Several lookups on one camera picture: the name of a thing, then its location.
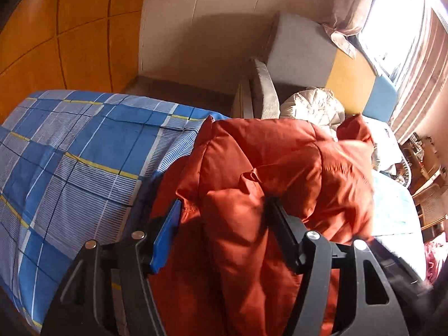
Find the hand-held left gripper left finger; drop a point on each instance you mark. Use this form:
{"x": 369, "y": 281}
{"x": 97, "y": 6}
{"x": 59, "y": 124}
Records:
{"x": 164, "y": 245}

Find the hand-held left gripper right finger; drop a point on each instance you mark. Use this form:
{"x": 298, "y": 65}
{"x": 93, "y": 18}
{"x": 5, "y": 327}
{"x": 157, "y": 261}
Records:
{"x": 283, "y": 227}

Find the orange puffer jacket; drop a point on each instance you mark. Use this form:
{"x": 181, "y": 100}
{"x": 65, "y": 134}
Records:
{"x": 280, "y": 154}

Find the pink cloth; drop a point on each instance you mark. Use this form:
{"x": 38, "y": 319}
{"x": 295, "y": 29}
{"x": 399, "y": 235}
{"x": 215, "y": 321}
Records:
{"x": 435, "y": 259}

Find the light blue bed sheet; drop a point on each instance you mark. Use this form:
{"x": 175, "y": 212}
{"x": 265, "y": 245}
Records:
{"x": 395, "y": 213}

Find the cluttered wooden desk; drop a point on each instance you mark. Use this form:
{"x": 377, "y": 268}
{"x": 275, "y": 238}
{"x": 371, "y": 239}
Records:
{"x": 427, "y": 178}

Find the blue plaid bed quilt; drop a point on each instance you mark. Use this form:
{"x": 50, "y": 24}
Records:
{"x": 87, "y": 140}

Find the grey upholstered headboard side panel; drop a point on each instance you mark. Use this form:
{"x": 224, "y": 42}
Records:
{"x": 264, "y": 91}

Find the grey yellow blue padded headboard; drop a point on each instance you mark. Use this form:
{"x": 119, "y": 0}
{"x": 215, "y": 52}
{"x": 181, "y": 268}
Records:
{"x": 301, "y": 52}

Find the pink striped curtain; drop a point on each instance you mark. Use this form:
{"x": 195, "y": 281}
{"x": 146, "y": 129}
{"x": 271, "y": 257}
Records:
{"x": 420, "y": 77}
{"x": 353, "y": 3}

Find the orange wooden wardrobe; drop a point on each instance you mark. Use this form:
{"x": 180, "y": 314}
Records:
{"x": 70, "y": 31}

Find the bright window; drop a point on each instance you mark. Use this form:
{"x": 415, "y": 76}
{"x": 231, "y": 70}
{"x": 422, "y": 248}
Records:
{"x": 392, "y": 17}

